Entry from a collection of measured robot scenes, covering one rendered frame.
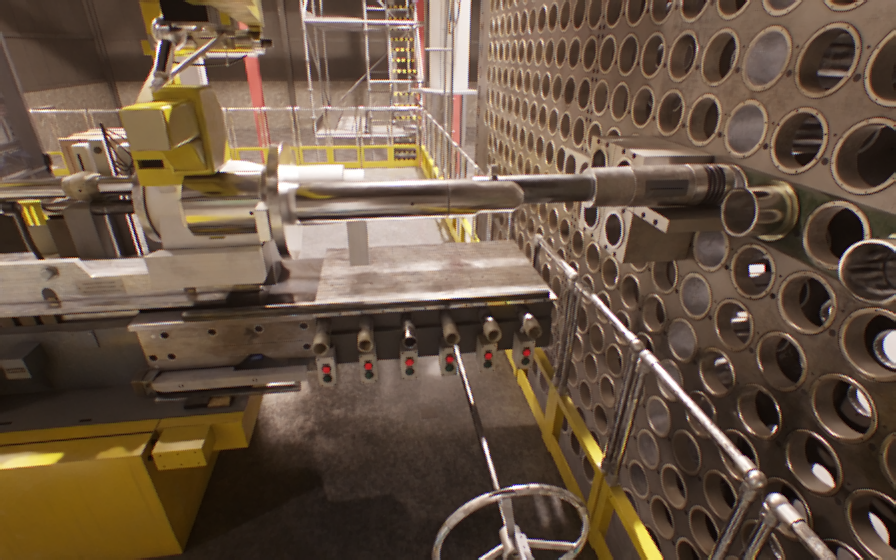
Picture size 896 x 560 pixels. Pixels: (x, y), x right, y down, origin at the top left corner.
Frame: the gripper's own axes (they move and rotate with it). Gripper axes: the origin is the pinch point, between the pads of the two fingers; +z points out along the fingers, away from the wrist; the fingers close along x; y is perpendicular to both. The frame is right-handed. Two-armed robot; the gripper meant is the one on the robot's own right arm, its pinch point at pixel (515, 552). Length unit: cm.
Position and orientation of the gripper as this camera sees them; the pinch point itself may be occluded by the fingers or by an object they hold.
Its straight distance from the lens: 122.0
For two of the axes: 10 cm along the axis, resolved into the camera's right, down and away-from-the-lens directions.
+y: 9.2, 2.5, 2.9
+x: 3.5, -8.6, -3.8
